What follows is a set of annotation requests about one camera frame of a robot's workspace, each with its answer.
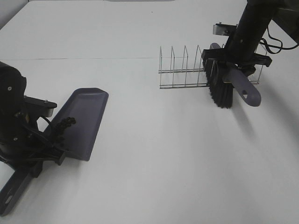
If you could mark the metal wire rack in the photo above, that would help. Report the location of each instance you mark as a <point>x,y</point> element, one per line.
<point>185,71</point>

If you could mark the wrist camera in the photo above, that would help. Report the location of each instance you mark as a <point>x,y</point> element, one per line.
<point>48,112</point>
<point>223,29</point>

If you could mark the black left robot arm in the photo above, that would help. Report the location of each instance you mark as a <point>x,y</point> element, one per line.
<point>22,144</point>

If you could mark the purple hand brush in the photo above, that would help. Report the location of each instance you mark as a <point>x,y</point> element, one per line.
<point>223,78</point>

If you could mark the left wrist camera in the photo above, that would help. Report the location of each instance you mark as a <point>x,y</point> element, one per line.
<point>48,112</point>

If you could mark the pile of coffee beans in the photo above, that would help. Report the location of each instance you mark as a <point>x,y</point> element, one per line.
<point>59,130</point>

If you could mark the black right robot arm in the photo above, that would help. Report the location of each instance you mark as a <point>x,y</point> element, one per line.
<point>246,36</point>

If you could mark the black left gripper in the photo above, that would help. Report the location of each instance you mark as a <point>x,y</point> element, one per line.
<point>39,146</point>

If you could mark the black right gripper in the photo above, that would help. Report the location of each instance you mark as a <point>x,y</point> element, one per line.
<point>247,66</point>

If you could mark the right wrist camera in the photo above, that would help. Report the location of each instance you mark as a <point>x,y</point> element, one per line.
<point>223,29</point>

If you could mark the purple plastic dustpan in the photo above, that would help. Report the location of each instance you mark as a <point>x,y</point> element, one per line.
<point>87,106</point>

